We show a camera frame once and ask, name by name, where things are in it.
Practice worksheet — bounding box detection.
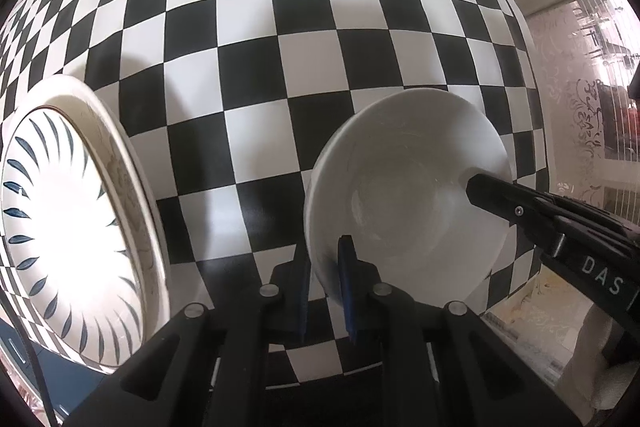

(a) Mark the black and white checkered cloth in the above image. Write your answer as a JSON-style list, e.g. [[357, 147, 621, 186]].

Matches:
[[0, 0, 551, 390]]

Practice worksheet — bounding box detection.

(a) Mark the blue cabinet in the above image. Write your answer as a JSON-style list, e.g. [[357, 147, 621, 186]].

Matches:
[[0, 314, 118, 415]]

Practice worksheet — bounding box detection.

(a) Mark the white plate with blue stripes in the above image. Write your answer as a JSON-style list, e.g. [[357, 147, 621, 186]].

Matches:
[[0, 107, 151, 365]]

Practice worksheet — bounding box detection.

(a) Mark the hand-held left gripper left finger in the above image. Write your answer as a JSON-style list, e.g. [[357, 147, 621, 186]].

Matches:
[[62, 248, 312, 427]]

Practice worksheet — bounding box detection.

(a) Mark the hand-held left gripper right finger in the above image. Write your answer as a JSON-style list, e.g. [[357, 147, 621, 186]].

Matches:
[[337, 235, 583, 427]]

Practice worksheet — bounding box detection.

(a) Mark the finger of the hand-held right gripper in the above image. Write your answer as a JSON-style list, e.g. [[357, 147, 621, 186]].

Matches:
[[465, 173, 567, 234]]

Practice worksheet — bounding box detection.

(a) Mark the plain white bowl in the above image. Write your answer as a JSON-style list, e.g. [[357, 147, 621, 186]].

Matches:
[[303, 88, 515, 311]]

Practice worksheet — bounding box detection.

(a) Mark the patterned glass door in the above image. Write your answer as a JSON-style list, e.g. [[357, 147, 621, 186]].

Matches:
[[522, 0, 640, 228]]

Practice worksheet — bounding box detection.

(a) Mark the white plate with pink flower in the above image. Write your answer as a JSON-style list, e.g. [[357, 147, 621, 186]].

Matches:
[[0, 75, 174, 375]]

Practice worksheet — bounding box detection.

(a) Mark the black cable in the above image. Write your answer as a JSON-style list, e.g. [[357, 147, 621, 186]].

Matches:
[[0, 287, 58, 427]]

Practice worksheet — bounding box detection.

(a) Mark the person's right forearm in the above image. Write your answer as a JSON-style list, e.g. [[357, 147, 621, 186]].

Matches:
[[572, 319, 640, 414]]

